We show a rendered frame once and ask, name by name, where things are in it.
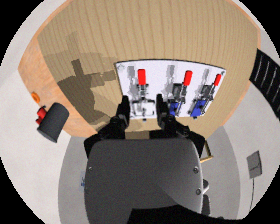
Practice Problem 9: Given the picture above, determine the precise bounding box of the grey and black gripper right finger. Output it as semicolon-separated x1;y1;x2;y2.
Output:
156;93;205;158

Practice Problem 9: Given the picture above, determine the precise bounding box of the blue rectangular block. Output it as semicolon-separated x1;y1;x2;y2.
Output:
169;99;178;116
190;99;206;117

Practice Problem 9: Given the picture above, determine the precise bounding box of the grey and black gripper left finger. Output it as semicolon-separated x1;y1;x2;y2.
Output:
84;95;131;158

